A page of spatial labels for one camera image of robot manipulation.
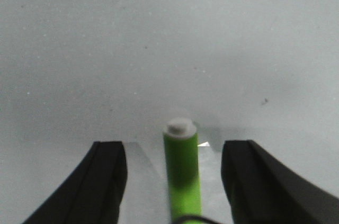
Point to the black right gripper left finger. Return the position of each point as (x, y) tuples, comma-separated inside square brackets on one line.
[(92, 193)]

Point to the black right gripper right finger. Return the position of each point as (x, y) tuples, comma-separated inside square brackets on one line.
[(260, 189)]

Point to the green highlighter pen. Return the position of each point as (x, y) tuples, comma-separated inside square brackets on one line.
[(180, 139)]

